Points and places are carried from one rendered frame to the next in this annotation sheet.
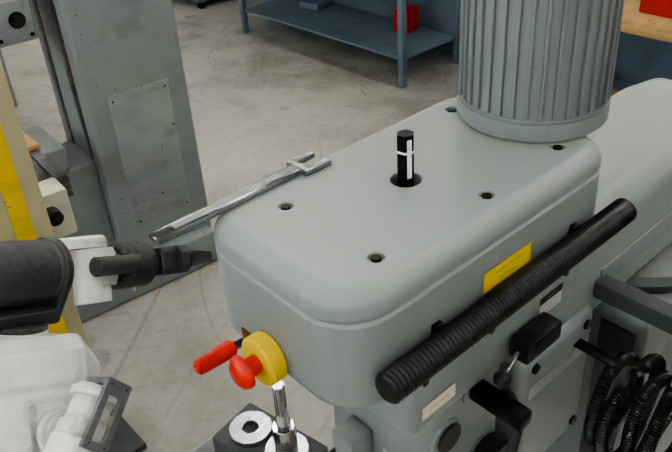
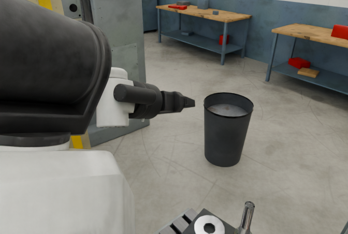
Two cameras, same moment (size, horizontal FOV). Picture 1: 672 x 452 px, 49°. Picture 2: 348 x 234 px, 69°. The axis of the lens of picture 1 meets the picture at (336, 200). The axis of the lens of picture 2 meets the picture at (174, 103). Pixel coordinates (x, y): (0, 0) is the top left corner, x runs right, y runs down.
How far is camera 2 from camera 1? 0.87 m
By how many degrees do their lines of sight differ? 2
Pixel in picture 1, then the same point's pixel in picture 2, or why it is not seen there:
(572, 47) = not seen: outside the picture
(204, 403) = (143, 189)
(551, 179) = not seen: outside the picture
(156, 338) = (122, 157)
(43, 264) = (69, 39)
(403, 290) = not seen: outside the picture
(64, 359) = (89, 192)
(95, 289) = (116, 114)
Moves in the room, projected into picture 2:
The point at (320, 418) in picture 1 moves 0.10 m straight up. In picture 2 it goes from (198, 201) to (198, 193)
